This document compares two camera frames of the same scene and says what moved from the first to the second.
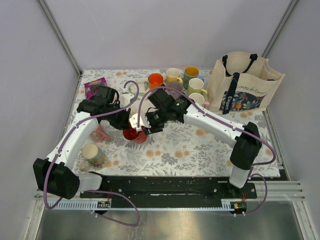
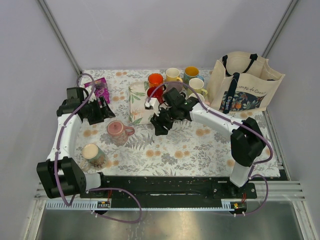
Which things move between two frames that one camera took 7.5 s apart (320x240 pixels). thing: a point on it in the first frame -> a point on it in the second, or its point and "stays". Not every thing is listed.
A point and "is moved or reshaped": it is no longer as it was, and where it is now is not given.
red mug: [136, 136] is moved or reshaped
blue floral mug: [190, 72] stays
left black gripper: [123, 123] -> [103, 113]
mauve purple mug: [174, 84] stays
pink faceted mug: [199, 99] stays
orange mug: [155, 80] stays
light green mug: [195, 85] stays
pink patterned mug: [99, 135] -> [118, 132]
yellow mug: [173, 74] stays
